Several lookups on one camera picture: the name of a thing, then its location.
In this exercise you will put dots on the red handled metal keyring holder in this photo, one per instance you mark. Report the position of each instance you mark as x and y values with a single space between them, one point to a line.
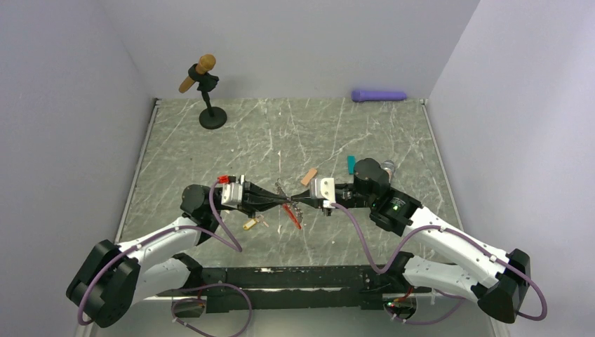
291 208

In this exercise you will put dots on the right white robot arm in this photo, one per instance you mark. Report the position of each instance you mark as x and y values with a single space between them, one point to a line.
432 253

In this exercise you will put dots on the yellow tagged key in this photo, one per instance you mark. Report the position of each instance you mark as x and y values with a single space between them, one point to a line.
258 220

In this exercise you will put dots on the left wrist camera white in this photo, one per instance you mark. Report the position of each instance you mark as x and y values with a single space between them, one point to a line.
232 190

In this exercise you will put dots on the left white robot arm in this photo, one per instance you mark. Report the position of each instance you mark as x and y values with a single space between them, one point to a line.
116 275

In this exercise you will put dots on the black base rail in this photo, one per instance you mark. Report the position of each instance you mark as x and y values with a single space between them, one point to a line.
275 288

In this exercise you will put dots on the brown microphone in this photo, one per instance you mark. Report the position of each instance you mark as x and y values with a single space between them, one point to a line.
199 74

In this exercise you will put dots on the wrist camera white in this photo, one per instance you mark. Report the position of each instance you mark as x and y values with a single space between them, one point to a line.
232 190
323 189

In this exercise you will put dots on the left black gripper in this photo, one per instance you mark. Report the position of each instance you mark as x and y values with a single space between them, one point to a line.
257 199

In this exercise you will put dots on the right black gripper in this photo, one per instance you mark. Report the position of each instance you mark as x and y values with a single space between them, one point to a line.
306 198

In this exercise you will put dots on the teal block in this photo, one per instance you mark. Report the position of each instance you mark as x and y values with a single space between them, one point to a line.
351 161

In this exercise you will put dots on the black microphone stand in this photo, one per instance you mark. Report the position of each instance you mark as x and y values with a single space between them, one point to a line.
211 117

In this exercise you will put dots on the purple cylinder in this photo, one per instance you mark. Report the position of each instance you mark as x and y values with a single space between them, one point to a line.
360 96

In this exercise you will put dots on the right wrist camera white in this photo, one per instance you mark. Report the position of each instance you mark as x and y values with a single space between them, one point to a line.
323 189

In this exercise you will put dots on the brown wooden block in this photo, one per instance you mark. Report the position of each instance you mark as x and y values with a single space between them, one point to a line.
309 176

